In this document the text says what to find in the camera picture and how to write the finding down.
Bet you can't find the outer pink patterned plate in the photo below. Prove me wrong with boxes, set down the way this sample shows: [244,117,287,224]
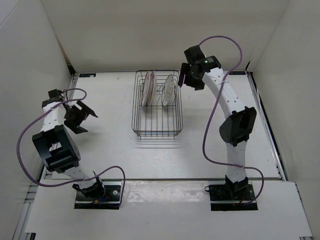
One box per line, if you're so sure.
[141,71,151,107]

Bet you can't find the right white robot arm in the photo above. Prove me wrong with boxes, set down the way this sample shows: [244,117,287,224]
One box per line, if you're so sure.
[178,53,257,200]

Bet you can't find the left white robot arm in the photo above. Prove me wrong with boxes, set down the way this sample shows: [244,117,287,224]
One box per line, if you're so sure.
[32,98,105,200]

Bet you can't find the metal wire dish rack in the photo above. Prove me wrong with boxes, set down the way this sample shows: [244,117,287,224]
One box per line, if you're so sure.
[131,70,183,138]

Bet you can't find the right table label sticker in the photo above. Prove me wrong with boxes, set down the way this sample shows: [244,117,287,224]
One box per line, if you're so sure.
[229,71,246,76]

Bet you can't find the white plate with dark rim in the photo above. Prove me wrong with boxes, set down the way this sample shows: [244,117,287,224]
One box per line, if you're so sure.
[161,74,175,106]

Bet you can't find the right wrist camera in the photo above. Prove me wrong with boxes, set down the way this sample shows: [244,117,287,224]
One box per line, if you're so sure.
[184,45,205,65]

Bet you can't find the table label sticker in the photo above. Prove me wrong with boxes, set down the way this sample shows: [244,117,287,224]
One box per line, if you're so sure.
[229,71,246,76]
[78,73,96,78]

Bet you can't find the pink patterned plate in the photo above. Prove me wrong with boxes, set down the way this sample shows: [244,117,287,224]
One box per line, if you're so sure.
[141,71,151,107]
[146,70,157,107]

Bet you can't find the left table label sticker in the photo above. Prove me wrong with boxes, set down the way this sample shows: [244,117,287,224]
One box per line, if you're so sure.
[78,73,96,78]

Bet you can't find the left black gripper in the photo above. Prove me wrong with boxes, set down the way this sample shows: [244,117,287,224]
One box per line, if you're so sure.
[63,100,97,134]

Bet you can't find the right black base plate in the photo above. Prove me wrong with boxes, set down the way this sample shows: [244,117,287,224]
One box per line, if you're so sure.
[204,184,258,212]

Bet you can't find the inner pink patterned plate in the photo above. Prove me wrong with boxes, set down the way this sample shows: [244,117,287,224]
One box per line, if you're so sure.
[146,70,157,107]

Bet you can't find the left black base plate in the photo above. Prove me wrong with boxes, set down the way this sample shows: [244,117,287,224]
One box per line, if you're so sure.
[73,181,123,210]

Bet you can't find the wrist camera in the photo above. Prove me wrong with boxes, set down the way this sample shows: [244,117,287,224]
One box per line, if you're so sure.
[184,45,205,65]
[41,89,64,108]

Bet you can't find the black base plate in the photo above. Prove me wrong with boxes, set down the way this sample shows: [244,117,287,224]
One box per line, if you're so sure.
[204,184,258,212]
[73,181,123,210]

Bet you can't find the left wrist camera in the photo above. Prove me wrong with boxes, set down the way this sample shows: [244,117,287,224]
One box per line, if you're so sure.
[41,89,64,108]

